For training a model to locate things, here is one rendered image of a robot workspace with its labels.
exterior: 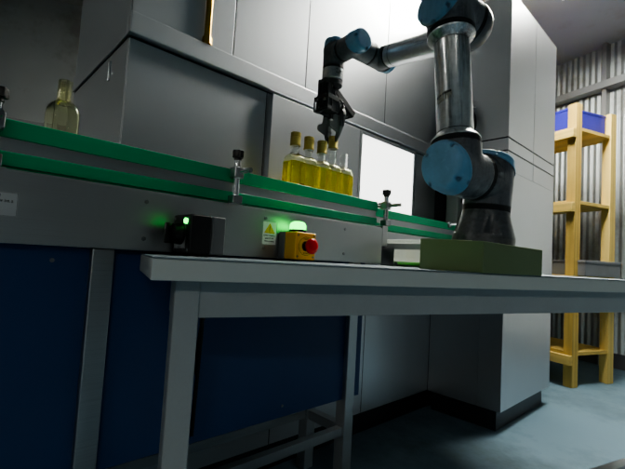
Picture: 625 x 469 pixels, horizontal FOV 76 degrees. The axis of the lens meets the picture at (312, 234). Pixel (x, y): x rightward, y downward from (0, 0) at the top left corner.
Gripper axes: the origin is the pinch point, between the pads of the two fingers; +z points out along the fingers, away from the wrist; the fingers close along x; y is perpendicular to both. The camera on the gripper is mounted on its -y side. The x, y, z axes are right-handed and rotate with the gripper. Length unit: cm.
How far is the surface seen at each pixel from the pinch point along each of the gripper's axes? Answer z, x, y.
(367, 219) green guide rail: 28.4, 14.0, -4.2
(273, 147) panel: 5.0, -11.6, 17.2
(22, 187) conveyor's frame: 33, 16, 89
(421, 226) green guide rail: 26, 4, -53
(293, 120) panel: -6.8, -11.6, 9.3
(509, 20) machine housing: -79, 21, -96
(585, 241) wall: 13, 3, -325
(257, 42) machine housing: -30.4, -14.6, 25.0
